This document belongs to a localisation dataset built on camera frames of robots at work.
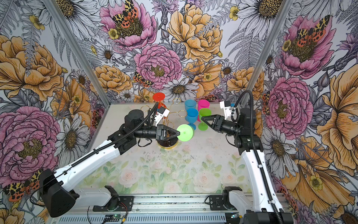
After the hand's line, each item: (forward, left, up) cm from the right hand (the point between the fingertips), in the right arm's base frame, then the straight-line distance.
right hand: (202, 124), depth 66 cm
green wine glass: (-5, +8, +1) cm, 9 cm away
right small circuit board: (-32, -16, -34) cm, 50 cm away
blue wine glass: (+21, +3, -19) cm, 28 cm away
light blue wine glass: (+33, +3, -19) cm, 38 cm away
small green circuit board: (-31, +46, -35) cm, 66 cm away
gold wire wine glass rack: (+9, +18, -33) cm, 39 cm away
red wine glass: (+24, +23, -4) cm, 33 cm away
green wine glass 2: (+23, -5, -18) cm, 30 cm away
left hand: (-7, +11, -1) cm, 13 cm away
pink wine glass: (+31, -5, -18) cm, 36 cm away
